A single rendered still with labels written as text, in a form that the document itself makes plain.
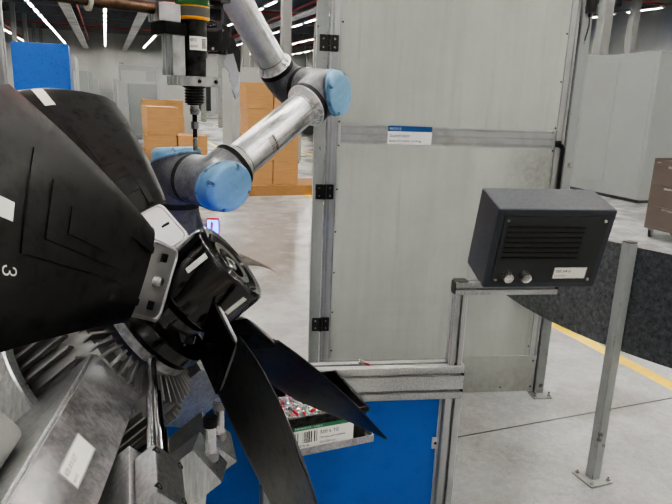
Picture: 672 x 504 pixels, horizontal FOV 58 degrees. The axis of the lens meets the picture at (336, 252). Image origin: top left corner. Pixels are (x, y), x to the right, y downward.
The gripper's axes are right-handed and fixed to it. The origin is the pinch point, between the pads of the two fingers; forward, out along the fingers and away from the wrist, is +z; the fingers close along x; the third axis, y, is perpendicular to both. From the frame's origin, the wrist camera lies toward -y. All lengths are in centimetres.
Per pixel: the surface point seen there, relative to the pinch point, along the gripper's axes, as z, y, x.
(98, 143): 8, -50, 12
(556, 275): 35, -17, -74
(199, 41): -6, -52, -1
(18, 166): 7, -83, 11
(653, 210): 102, 484, -458
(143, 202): 15, -54, 6
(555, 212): 21, -21, -70
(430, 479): 87, -13, -51
